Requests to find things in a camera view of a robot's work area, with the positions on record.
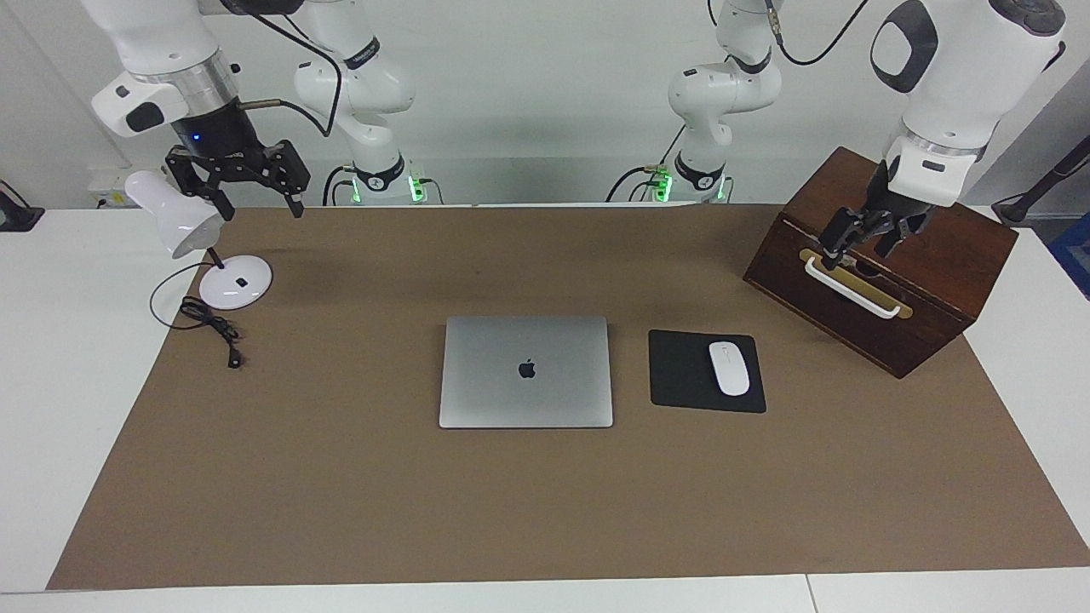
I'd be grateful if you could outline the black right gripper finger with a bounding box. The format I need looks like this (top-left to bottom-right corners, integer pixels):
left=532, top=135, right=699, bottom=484
left=164, top=145, right=238, bottom=223
left=245, top=139, right=313, bottom=219

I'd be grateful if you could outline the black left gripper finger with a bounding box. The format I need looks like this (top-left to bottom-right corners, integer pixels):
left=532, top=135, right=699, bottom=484
left=817, top=208, right=871, bottom=272
left=872, top=218, right=926, bottom=261

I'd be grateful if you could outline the silver laptop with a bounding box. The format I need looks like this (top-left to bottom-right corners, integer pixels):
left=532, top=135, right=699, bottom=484
left=439, top=316, right=614, bottom=429

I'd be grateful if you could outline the dark wooden box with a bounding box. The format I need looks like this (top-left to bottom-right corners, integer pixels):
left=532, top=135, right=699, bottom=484
left=743, top=146, right=1019, bottom=380

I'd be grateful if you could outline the white power socket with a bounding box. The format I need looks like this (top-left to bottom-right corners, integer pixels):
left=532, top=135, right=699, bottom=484
left=88, top=166, right=141, bottom=209

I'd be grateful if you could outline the white desk lamp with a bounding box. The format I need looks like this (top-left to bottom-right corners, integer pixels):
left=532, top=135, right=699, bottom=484
left=123, top=169, right=274, bottom=312

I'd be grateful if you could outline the black tripod stand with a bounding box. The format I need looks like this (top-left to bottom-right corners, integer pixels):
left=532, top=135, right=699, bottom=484
left=992, top=136, right=1090, bottom=226

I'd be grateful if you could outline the white computer mouse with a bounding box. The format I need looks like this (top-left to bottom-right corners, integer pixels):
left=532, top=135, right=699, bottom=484
left=708, top=341, right=751, bottom=398

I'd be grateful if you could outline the blue crate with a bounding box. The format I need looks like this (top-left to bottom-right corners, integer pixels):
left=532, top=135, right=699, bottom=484
left=1046, top=213, right=1090, bottom=301

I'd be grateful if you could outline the black stand foot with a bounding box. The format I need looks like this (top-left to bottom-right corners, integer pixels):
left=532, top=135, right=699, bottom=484
left=0, top=180, right=45, bottom=232

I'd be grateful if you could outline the black mouse pad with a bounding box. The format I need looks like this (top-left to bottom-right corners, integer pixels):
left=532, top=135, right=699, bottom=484
left=648, top=329, right=767, bottom=415

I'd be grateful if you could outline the brown table mat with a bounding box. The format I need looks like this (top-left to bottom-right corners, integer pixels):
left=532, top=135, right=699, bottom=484
left=47, top=204, right=1090, bottom=591

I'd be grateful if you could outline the black arm base cable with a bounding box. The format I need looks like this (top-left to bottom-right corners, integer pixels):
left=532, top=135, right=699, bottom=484
left=605, top=123, right=687, bottom=203
left=322, top=164, right=359, bottom=207

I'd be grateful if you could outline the white box handle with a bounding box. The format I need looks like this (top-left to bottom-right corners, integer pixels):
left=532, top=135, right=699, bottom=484
left=804, top=255, right=904, bottom=320

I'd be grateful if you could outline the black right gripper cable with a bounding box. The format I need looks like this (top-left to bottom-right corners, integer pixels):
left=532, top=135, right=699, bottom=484
left=223, top=0, right=343, bottom=139

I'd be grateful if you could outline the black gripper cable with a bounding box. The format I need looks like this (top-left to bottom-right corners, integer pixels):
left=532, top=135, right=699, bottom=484
left=223, top=0, right=343, bottom=139
left=762, top=0, right=871, bottom=68

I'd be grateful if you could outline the black lamp power cable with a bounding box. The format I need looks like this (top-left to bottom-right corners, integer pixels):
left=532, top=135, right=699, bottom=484
left=150, top=262, right=245, bottom=370

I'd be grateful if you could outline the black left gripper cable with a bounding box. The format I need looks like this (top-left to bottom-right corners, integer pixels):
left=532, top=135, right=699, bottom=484
left=762, top=0, right=871, bottom=68

